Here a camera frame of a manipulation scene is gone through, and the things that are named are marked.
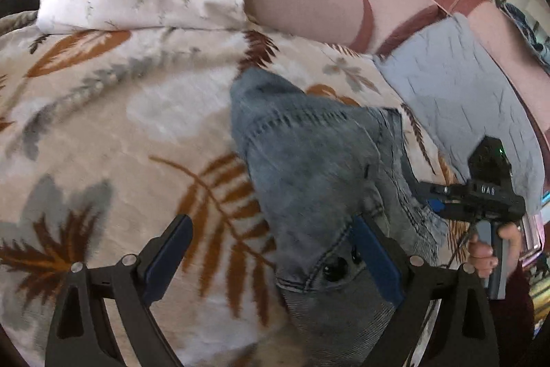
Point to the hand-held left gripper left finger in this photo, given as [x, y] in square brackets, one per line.
[165, 259]

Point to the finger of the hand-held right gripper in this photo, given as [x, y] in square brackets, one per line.
[436, 207]

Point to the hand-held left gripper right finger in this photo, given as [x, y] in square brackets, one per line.
[380, 264]

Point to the blue denim pants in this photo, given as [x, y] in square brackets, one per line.
[318, 186]

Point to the person's right forearm maroon sleeve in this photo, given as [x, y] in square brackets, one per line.
[513, 307]

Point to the person's right hand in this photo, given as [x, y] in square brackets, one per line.
[483, 257]

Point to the grey quilted pillow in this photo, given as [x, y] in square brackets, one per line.
[464, 92]

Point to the leaf print cream blanket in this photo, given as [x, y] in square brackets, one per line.
[129, 113]

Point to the blue patterned item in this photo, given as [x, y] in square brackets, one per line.
[530, 36]

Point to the dark cloth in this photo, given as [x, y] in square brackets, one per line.
[17, 1]

